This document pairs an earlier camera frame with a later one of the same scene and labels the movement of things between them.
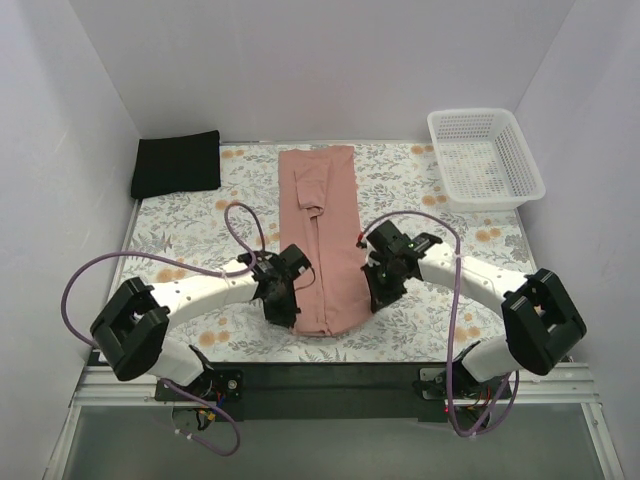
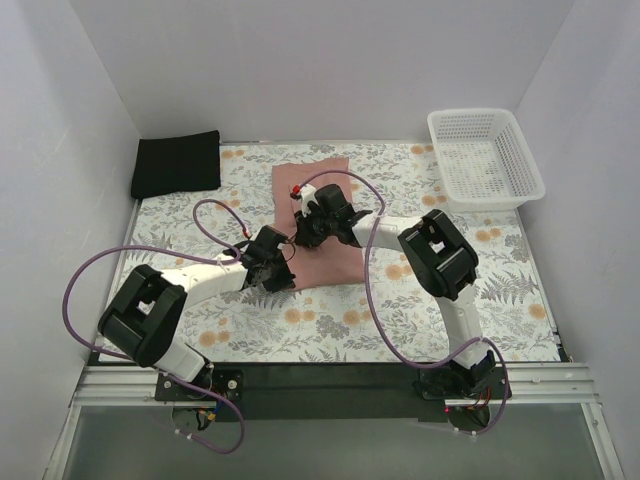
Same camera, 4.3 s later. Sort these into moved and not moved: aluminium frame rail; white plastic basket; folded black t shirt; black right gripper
Moved: black right gripper
Not moved: folded black t shirt; white plastic basket; aluminium frame rail
